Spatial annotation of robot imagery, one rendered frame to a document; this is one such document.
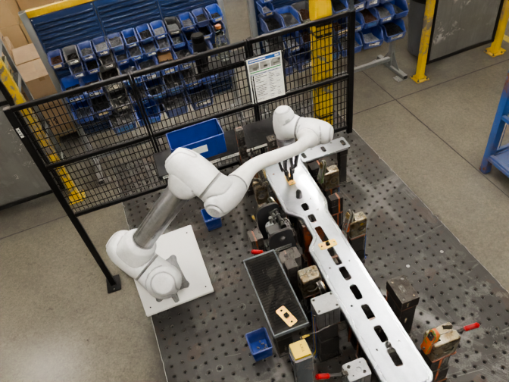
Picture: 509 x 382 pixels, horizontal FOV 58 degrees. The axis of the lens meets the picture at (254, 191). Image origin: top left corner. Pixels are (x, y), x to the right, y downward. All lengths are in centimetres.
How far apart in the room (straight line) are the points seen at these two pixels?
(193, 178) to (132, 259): 57
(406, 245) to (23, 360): 252
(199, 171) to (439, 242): 139
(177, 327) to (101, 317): 116
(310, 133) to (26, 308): 252
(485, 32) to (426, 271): 339
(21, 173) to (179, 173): 256
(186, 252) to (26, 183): 215
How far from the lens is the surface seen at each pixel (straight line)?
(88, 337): 342
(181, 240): 240
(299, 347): 172
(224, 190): 177
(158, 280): 214
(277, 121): 215
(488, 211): 380
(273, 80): 274
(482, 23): 532
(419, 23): 528
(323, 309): 185
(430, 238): 263
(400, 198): 279
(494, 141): 387
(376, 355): 190
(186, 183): 179
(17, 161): 412
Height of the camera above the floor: 271
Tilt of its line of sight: 45 degrees down
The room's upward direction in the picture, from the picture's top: 10 degrees counter-clockwise
